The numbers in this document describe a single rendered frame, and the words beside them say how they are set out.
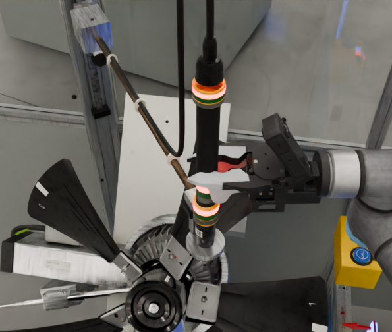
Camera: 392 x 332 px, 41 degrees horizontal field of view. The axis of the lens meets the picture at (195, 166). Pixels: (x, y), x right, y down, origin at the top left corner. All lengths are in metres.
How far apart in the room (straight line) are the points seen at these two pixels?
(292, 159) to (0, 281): 2.10
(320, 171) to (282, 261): 1.46
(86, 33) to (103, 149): 0.50
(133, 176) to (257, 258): 1.04
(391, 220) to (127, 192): 0.69
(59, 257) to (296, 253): 1.16
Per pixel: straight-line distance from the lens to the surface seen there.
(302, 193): 0.84
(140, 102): 1.06
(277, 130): 0.73
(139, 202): 1.33
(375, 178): 0.82
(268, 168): 0.79
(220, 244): 0.94
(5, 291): 2.66
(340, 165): 0.81
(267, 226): 2.06
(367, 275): 1.40
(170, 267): 1.12
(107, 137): 1.64
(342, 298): 1.58
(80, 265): 1.29
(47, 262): 1.31
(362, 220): 0.90
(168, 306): 1.08
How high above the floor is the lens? 2.18
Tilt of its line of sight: 47 degrees down
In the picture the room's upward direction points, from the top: straight up
